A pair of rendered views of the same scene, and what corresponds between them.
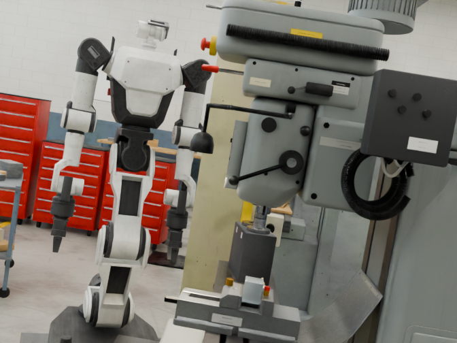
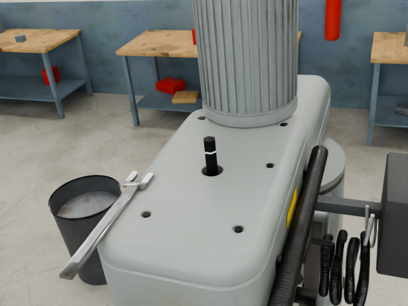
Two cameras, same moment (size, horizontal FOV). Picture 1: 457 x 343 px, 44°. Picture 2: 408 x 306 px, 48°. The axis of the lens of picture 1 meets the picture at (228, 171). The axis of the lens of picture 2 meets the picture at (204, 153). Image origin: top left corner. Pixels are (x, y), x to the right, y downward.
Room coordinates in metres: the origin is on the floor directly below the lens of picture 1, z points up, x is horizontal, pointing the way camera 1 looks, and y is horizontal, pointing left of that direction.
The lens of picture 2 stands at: (1.51, 0.48, 2.31)
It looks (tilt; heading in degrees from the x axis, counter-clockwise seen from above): 31 degrees down; 292
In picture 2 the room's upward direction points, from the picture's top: 6 degrees counter-clockwise
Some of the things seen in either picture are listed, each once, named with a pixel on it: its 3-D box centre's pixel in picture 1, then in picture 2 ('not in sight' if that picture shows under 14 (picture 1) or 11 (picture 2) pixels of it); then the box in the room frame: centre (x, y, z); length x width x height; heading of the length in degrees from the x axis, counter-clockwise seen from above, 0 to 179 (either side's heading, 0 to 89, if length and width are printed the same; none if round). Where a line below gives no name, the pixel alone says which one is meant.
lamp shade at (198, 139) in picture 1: (202, 141); not in sight; (1.73, 0.09, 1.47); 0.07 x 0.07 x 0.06
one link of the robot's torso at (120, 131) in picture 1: (130, 148); not in sight; (2.40, 0.42, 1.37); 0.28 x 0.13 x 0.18; 18
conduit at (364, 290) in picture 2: (372, 179); (334, 266); (1.55, -0.39, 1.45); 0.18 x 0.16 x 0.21; 89
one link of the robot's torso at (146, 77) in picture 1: (141, 84); not in sight; (2.38, 0.42, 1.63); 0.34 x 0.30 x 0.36; 108
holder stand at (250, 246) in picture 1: (251, 250); not in sight; (2.17, -0.14, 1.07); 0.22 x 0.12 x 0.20; 10
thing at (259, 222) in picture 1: (260, 220); not in sight; (2.12, -0.15, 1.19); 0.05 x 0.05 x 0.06
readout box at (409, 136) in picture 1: (410, 118); (402, 214); (1.41, -0.42, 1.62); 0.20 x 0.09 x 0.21; 89
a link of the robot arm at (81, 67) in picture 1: (89, 57); not in sight; (2.28, 0.62, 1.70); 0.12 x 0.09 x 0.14; 18
